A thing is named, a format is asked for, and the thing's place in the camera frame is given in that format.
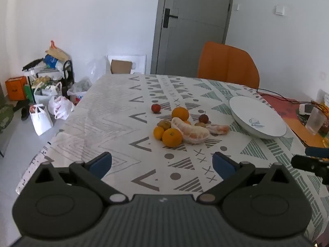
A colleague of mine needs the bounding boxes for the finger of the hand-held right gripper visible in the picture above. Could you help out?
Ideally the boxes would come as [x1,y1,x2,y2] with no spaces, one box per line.
[305,147,329,158]
[291,154,325,172]

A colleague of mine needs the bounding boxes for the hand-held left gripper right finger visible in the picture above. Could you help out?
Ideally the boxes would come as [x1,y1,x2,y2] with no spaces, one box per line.
[197,152,294,205]

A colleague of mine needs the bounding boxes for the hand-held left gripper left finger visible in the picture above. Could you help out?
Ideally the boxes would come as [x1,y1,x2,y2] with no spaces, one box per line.
[33,152,129,206]

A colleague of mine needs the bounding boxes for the small peeled pomelo piece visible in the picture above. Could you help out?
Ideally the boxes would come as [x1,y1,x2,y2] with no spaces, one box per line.
[206,124,230,136]

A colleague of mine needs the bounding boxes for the large peeled pomelo piece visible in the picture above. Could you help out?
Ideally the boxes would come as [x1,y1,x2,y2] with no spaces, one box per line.
[171,117,210,144]

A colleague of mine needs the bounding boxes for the white plate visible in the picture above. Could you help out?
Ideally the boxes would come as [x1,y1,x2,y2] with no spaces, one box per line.
[229,96,287,139]

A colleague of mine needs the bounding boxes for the medium orange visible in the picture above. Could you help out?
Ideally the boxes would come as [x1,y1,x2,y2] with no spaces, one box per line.
[162,128,183,148]

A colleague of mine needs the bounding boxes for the large orange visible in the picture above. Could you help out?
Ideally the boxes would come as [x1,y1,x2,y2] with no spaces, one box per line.
[171,107,190,121]

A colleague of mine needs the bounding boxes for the clear plastic cup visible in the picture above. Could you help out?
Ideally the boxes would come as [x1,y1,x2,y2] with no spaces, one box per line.
[305,106,327,135]

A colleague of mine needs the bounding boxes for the white charger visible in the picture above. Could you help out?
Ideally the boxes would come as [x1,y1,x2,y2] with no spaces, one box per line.
[299,104,313,116]

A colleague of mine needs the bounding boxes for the red orange table mat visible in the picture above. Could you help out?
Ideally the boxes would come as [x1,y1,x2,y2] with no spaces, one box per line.
[257,90,329,148]

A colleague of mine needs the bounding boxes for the small orange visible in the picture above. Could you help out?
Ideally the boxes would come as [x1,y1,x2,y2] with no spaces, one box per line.
[153,126,165,141]

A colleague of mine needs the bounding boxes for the white plastic bag red print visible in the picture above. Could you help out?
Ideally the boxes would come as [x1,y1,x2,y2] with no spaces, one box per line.
[48,95,75,120]

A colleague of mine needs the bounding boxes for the white paper bag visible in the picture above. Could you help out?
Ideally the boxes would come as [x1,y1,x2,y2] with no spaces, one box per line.
[29,104,54,136]

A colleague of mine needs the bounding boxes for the grey white plastic bag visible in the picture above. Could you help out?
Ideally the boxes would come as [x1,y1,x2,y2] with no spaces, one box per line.
[67,78,93,104]

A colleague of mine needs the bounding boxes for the black metal rack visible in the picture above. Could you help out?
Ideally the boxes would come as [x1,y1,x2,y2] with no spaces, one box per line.
[35,60,75,101]

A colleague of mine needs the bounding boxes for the black shoes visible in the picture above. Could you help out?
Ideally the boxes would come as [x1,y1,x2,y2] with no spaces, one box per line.
[13,99,33,121]

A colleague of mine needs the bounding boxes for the clear plastic bag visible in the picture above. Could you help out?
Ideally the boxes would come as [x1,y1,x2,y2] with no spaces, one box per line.
[86,56,111,83]

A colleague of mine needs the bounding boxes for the cardboard box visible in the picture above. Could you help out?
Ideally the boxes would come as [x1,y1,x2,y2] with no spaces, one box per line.
[110,59,133,75]

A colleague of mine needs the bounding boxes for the green bag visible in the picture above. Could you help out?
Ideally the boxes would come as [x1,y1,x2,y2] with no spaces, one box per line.
[24,84,35,103]

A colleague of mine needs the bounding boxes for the orange chair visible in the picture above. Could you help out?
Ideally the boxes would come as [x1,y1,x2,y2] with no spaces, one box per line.
[197,41,260,90]

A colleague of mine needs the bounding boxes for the camouflage cloth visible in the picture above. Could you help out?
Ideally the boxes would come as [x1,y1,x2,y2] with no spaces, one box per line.
[0,104,15,135]

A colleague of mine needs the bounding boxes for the blue packet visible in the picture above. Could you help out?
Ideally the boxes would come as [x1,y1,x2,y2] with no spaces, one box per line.
[43,55,60,69]

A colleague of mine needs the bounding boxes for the orange box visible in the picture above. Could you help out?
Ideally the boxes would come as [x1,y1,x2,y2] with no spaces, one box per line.
[5,76,28,101]

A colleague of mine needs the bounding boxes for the tan paper bag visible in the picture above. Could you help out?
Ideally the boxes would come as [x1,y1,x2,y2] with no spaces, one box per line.
[45,40,70,62]

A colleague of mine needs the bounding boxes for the black flat item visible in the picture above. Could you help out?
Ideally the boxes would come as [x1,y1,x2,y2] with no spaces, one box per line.
[22,58,45,71]

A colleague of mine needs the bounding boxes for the grey door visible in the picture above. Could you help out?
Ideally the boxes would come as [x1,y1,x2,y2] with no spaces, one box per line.
[150,0,236,79]

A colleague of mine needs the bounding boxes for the black cable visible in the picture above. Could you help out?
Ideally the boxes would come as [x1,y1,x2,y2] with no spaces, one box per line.
[257,89,329,114]

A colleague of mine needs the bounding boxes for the black door handle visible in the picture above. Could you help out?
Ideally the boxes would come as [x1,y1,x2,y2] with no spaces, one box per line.
[163,8,178,28]

